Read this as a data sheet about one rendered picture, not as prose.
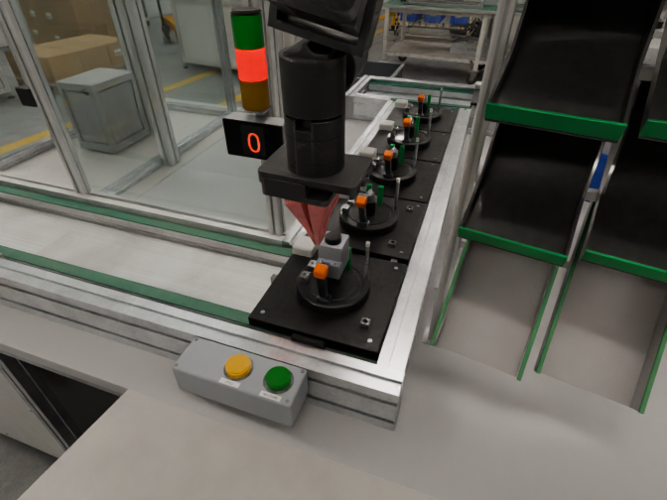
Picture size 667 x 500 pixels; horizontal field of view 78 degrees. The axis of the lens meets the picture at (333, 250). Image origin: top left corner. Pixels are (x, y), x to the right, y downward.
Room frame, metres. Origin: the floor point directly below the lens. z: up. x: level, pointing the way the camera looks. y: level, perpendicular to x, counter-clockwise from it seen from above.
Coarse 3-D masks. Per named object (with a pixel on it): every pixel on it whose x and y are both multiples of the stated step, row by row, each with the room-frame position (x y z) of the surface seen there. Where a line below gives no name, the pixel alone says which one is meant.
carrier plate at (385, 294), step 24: (288, 264) 0.65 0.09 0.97; (360, 264) 0.65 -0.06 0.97; (384, 264) 0.65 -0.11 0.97; (288, 288) 0.58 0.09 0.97; (384, 288) 0.58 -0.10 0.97; (264, 312) 0.52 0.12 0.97; (288, 312) 0.52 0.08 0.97; (312, 312) 0.52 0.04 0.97; (360, 312) 0.52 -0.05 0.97; (384, 312) 0.52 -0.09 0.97; (312, 336) 0.47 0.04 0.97; (336, 336) 0.46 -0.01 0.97; (360, 336) 0.46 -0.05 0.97; (384, 336) 0.47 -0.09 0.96
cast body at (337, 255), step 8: (328, 232) 0.59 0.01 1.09; (336, 232) 0.59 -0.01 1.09; (328, 240) 0.57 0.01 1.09; (336, 240) 0.57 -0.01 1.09; (344, 240) 0.58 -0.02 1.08; (320, 248) 0.57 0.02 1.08; (328, 248) 0.56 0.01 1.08; (336, 248) 0.56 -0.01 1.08; (344, 248) 0.57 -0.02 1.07; (320, 256) 0.57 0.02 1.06; (328, 256) 0.56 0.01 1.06; (336, 256) 0.56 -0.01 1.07; (344, 256) 0.58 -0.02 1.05; (336, 264) 0.55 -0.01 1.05; (344, 264) 0.58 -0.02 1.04; (328, 272) 0.55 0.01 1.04; (336, 272) 0.55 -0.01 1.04
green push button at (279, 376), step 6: (276, 366) 0.40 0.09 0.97; (282, 366) 0.40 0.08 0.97; (270, 372) 0.39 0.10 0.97; (276, 372) 0.39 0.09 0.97; (282, 372) 0.39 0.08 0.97; (288, 372) 0.39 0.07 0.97; (270, 378) 0.38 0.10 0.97; (276, 378) 0.38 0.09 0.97; (282, 378) 0.38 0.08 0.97; (288, 378) 0.38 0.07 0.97; (270, 384) 0.37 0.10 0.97; (276, 384) 0.37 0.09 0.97; (282, 384) 0.37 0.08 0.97; (288, 384) 0.37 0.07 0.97; (276, 390) 0.36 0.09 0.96
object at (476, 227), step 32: (512, 128) 0.61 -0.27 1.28; (512, 160) 0.55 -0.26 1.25; (544, 160) 0.54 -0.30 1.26; (576, 160) 0.53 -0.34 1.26; (480, 192) 0.51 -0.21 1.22; (512, 192) 0.50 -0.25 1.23; (544, 192) 0.49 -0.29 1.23; (576, 192) 0.48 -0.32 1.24; (480, 224) 0.46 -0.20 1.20; (512, 224) 0.45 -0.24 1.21; (544, 224) 0.44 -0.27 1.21; (576, 224) 0.42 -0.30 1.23; (544, 256) 0.39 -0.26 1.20
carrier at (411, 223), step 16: (368, 192) 0.82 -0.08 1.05; (336, 208) 0.87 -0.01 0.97; (352, 208) 0.84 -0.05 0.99; (368, 208) 0.81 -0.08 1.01; (384, 208) 0.84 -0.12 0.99; (400, 208) 0.87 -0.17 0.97; (416, 208) 0.87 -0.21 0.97; (336, 224) 0.80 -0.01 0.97; (352, 224) 0.77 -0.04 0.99; (368, 224) 0.77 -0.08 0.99; (384, 224) 0.77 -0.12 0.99; (400, 224) 0.80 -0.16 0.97; (416, 224) 0.80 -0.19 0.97; (352, 240) 0.74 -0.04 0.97; (368, 240) 0.74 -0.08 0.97; (384, 240) 0.74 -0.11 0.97; (400, 240) 0.74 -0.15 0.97; (416, 240) 0.76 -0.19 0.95; (384, 256) 0.69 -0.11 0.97; (400, 256) 0.68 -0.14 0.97
